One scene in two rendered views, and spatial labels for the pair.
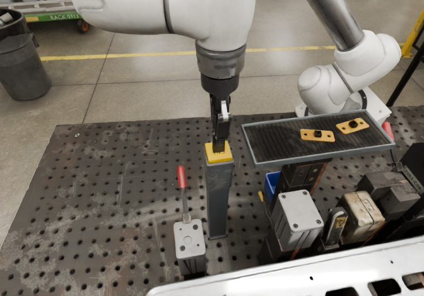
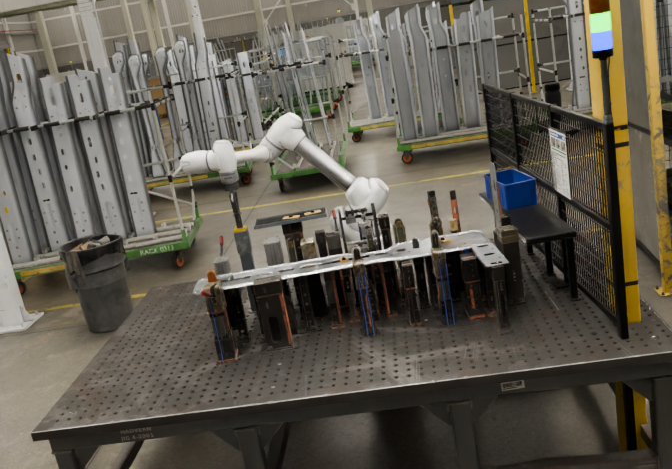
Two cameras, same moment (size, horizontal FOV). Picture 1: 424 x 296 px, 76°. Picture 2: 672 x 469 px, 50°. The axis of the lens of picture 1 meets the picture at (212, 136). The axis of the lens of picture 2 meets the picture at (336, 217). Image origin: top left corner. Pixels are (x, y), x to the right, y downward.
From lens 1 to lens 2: 3.17 m
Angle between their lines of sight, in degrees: 33
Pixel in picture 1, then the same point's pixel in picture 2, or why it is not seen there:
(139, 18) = (199, 165)
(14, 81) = (100, 306)
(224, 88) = (230, 187)
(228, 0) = (222, 156)
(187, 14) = (212, 162)
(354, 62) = (352, 196)
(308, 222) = (272, 241)
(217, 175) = (240, 241)
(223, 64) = (226, 177)
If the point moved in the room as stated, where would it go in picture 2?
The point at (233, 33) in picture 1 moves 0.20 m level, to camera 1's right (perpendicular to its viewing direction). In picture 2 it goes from (227, 166) to (266, 160)
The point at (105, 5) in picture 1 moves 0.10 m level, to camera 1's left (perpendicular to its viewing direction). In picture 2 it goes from (189, 163) to (170, 166)
